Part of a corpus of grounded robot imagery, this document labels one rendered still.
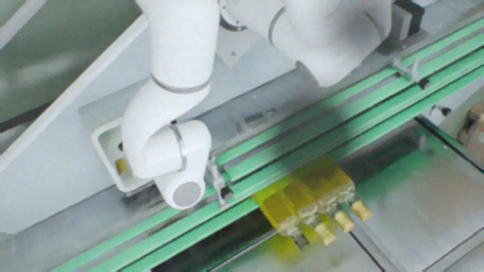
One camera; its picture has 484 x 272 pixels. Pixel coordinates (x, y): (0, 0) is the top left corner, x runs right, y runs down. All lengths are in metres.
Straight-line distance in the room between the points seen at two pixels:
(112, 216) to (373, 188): 0.76
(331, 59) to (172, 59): 0.29
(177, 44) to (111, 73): 0.43
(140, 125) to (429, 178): 0.99
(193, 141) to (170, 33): 0.23
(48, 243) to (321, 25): 0.81
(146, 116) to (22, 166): 0.49
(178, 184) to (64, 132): 0.36
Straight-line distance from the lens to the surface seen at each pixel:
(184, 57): 0.51
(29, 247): 1.14
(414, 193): 1.34
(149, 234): 1.05
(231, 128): 1.04
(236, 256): 1.16
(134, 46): 0.90
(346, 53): 0.71
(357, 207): 1.08
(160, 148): 0.66
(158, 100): 0.58
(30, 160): 1.01
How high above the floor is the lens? 1.49
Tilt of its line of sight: 37 degrees down
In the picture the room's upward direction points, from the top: 141 degrees clockwise
